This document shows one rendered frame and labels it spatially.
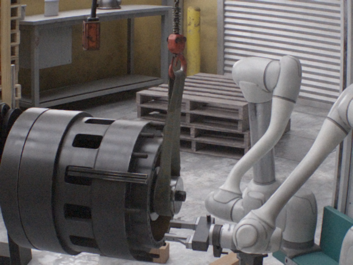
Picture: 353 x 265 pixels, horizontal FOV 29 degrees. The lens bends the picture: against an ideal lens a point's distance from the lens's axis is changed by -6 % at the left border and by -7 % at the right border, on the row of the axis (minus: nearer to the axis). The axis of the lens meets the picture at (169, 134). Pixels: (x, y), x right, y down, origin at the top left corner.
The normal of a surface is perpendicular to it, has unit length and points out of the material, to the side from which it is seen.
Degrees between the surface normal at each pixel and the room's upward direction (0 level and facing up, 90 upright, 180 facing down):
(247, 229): 77
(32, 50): 90
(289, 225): 91
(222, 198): 60
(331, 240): 90
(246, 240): 72
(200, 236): 20
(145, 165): 43
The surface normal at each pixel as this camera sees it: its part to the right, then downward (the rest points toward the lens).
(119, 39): 0.74, 0.18
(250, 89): -0.59, 0.46
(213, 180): 0.00, -0.97
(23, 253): 0.98, 0.05
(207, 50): -0.66, 0.18
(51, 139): -0.16, -0.61
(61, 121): -0.07, -0.84
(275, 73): -0.51, -0.18
